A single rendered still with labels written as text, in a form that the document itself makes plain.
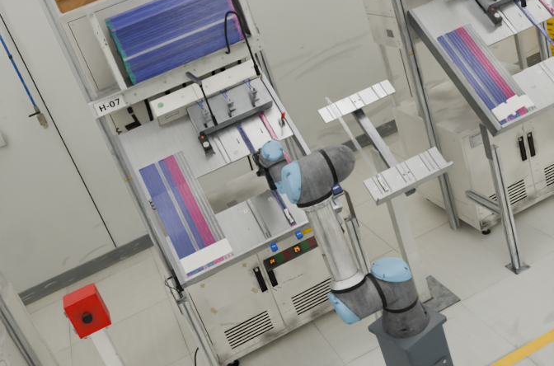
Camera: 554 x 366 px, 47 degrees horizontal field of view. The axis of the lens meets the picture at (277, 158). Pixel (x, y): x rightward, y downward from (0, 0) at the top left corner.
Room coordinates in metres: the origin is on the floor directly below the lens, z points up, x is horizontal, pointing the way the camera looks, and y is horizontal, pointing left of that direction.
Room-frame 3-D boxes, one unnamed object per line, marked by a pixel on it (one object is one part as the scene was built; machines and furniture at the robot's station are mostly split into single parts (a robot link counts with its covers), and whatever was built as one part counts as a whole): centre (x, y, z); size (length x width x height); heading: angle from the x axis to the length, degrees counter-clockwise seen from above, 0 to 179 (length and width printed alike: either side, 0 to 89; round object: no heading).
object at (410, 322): (1.68, -0.21, 0.60); 0.15 x 0.15 x 0.10
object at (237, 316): (2.80, 0.30, 0.31); 0.70 x 0.65 x 0.62; 103
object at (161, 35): (2.70, 0.21, 1.52); 0.51 x 0.13 x 0.27; 103
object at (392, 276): (1.68, -0.21, 0.72); 0.13 x 0.12 x 0.14; 101
